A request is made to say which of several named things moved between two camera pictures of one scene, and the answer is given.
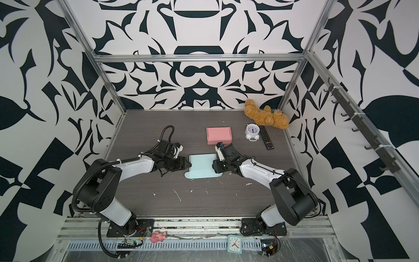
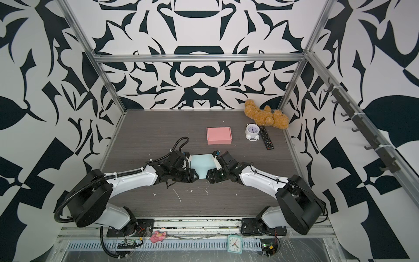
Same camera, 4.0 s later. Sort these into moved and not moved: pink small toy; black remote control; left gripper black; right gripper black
Moved: left gripper black; right gripper black
Not moved: pink small toy; black remote control
